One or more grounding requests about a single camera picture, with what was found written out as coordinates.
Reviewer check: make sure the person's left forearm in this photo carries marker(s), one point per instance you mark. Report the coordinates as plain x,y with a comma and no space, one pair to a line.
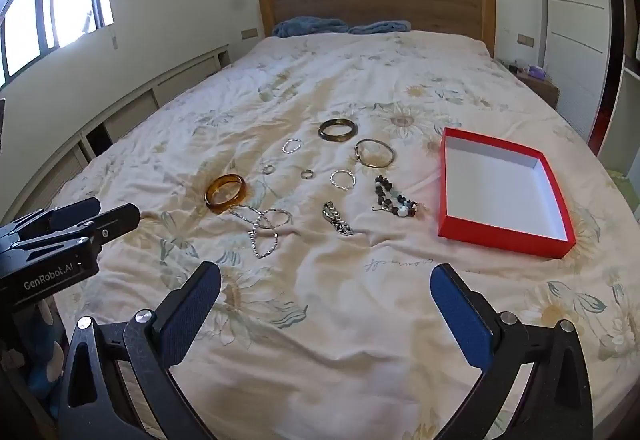
42,350

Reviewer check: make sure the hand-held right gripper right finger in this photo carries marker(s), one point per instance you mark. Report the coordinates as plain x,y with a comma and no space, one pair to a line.
462,320

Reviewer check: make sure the purple tissue box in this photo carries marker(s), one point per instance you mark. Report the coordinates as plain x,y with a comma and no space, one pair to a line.
539,72

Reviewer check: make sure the white wardrobe door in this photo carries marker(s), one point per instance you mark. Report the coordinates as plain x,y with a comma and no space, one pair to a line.
575,20

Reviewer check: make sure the blue pillow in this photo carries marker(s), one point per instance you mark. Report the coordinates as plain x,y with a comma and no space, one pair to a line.
380,27
307,26

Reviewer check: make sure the red cardboard box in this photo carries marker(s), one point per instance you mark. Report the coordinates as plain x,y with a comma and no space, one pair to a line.
500,190

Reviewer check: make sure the thin silver bangle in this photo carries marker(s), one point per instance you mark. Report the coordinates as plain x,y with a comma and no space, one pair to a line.
359,150

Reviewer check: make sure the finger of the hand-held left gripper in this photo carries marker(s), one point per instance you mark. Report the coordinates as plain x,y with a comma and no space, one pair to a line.
117,218
75,210

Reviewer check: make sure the low white wall cabinet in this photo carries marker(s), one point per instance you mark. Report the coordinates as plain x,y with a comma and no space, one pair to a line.
125,105

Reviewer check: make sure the wall socket plate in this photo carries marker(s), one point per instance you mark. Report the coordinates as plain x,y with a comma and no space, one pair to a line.
525,40
249,33

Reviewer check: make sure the wooden nightstand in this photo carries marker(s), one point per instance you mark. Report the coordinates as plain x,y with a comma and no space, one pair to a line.
542,90

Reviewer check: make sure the window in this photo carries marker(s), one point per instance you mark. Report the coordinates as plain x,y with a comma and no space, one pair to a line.
30,10

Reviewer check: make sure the dark olive bangle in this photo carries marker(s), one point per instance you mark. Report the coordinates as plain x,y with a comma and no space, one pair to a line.
335,137

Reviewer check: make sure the wooden headboard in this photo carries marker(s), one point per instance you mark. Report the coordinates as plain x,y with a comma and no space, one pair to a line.
375,3

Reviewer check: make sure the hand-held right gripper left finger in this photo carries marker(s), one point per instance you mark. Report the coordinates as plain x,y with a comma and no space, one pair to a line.
192,315

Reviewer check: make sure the amber bangle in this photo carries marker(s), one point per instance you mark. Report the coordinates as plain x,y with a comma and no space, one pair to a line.
220,207

